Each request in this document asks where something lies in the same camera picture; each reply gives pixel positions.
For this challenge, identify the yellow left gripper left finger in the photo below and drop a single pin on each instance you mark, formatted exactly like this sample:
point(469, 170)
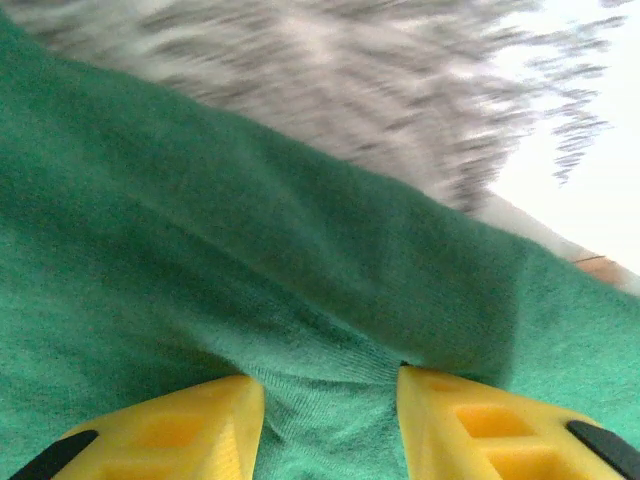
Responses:
point(175, 435)

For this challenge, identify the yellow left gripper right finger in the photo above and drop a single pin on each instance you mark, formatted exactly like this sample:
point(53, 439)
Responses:
point(490, 440)

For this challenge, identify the dark green t-shirt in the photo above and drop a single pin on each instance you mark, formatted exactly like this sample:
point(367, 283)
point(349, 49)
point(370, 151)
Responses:
point(200, 250)

